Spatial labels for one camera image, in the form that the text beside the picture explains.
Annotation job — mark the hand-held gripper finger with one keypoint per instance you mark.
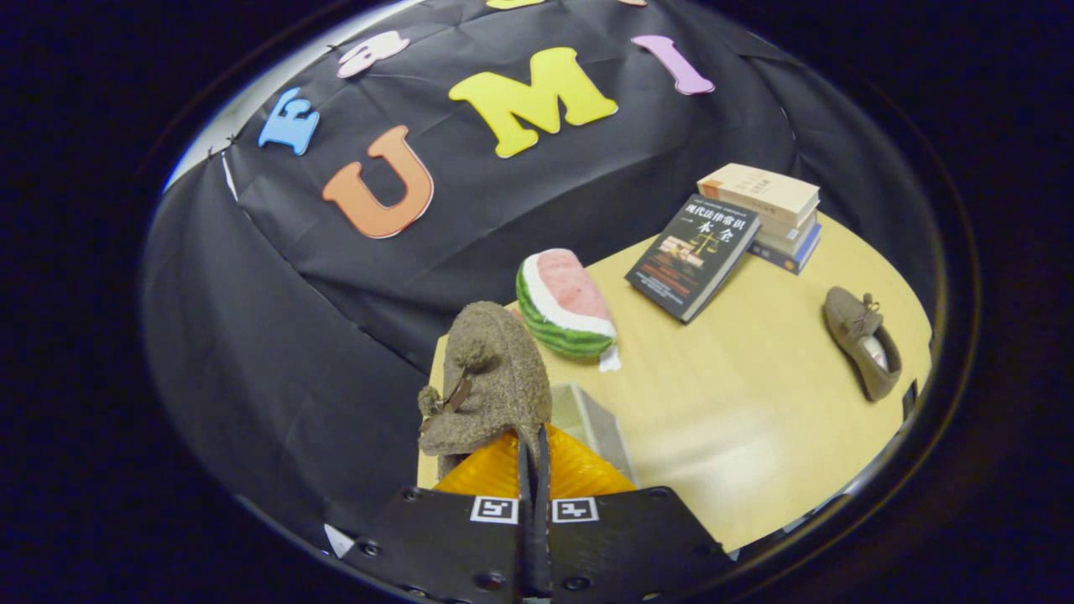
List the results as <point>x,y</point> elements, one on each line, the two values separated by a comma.
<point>544,478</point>
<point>525,478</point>

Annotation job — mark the grey storage box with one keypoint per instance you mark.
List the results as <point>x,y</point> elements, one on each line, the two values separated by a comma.
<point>591,424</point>

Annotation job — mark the brown fuzzy shoe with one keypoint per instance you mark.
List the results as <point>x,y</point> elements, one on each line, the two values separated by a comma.
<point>847,319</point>
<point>495,369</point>

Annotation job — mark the watermelon slice plush toy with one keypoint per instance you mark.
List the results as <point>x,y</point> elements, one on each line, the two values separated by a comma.
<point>562,294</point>

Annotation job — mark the black book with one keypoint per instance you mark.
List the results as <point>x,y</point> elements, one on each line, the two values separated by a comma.
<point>688,256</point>

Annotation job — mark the black backdrop cloth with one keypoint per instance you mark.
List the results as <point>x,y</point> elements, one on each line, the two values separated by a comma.
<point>294,335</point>

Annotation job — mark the blue book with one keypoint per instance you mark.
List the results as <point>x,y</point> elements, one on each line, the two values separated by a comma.
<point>784,258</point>

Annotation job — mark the beige book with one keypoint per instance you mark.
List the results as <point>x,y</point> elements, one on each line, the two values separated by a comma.
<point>755,186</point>

